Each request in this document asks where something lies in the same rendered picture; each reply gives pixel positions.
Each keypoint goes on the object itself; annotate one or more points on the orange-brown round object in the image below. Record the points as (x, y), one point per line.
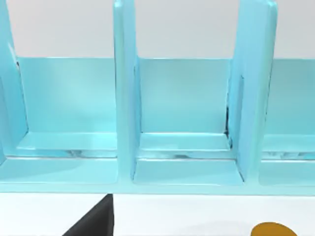
(272, 229)

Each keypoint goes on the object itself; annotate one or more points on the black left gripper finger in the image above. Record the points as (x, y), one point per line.
(101, 218)

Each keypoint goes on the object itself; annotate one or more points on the light blue rack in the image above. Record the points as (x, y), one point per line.
(172, 110)

